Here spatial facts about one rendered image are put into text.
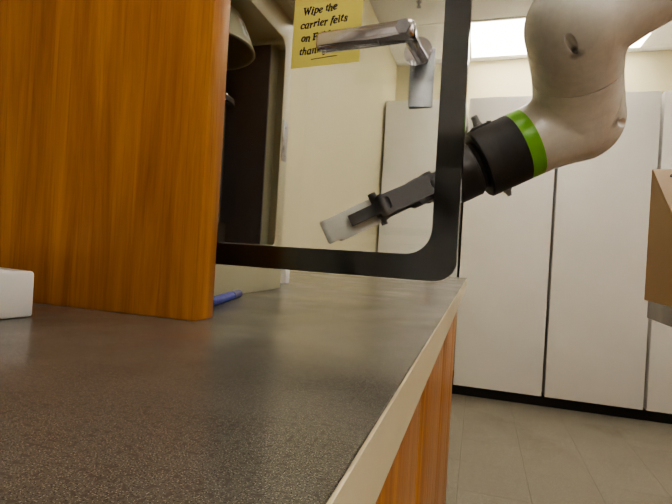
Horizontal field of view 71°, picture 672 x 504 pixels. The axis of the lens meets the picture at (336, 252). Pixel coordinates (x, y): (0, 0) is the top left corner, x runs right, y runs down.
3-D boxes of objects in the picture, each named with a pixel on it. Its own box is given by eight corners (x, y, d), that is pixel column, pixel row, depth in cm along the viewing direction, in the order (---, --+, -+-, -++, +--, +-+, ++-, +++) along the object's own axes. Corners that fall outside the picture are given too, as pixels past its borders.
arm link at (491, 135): (544, 181, 58) (523, 188, 67) (505, 95, 58) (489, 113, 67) (498, 202, 59) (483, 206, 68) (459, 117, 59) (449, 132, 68)
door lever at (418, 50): (336, 75, 47) (338, 49, 47) (431, 65, 43) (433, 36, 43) (312, 53, 42) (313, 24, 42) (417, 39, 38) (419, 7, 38)
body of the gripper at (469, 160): (459, 147, 68) (399, 175, 69) (469, 135, 59) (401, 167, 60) (480, 194, 68) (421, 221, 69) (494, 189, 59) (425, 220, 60)
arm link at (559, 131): (643, 155, 61) (592, 115, 69) (653, 69, 52) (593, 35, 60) (540, 201, 63) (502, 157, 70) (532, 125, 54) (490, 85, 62)
